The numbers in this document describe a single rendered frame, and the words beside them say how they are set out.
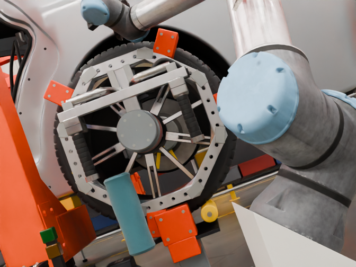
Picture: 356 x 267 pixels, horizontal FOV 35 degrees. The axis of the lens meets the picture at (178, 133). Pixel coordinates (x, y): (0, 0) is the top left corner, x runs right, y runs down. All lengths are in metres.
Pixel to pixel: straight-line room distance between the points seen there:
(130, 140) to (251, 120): 0.89
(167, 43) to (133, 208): 0.57
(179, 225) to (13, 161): 0.59
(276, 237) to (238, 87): 0.26
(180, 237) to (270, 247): 0.99
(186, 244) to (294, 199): 0.91
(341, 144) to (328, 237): 0.17
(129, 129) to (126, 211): 0.26
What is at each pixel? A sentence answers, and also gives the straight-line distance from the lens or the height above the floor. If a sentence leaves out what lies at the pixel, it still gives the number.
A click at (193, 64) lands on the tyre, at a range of 2.02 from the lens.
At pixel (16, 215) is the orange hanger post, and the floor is 0.73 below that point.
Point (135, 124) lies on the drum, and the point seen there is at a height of 0.87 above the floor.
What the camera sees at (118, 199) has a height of 0.67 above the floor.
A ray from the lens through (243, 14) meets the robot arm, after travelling 1.14.
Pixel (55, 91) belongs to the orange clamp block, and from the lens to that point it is 1.99.
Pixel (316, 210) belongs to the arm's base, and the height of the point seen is 0.54.
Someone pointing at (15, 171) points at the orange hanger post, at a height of 0.87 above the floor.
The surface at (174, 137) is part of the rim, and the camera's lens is 2.03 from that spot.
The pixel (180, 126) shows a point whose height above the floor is 0.85.
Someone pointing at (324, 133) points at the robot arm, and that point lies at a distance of 1.01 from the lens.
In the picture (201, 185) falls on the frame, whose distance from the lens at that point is 1.92.
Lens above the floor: 0.71
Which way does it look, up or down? 3 degrees up
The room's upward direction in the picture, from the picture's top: 20 degrees counter-clockwise
